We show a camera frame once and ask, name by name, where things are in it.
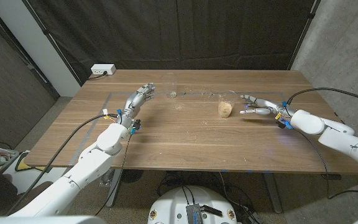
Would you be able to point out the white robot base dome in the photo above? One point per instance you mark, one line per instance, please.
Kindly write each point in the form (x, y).
(166, 205)

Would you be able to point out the smaller clear plastic cup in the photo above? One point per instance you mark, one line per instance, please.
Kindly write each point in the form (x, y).
(169, 85)

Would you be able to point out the black round floor object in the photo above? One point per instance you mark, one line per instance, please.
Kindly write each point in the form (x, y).
(132, 175)

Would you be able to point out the grey finned electronics box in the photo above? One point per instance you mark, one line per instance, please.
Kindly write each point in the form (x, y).
(194, 214)

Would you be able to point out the black backdrop stand pole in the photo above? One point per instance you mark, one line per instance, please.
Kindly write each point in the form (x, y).
(47, 32)
(305, 31)

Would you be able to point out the dark brown door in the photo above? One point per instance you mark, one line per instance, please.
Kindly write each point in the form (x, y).
(5, 93)

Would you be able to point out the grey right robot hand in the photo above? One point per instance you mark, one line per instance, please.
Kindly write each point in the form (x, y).
(272, 109)

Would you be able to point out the grey table leg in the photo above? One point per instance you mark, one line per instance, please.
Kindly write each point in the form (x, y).
(110, 203)
(271, 193)

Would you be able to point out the grey tape outline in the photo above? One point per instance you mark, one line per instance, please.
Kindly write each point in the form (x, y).
(197, 93)

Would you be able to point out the black flat plate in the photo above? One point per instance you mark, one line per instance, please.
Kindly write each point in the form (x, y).
(211, 211)

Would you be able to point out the white power strip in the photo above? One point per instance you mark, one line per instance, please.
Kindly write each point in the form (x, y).
(102, 69)

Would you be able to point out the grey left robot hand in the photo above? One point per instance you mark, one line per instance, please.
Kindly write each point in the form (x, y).
(132, 104)

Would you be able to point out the yellow and black object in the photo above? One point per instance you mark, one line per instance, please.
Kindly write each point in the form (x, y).
(26, 168)

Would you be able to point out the larger clear plastic cup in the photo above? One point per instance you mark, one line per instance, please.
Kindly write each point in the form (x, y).
(225, 107)

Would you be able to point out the brown sugar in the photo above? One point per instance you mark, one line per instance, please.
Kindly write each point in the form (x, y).
(225, 109)

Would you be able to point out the black backdrop curtain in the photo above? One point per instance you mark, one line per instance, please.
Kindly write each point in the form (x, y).
(135, 31)

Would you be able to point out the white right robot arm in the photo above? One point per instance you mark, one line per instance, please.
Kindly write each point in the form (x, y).
(337, 137)

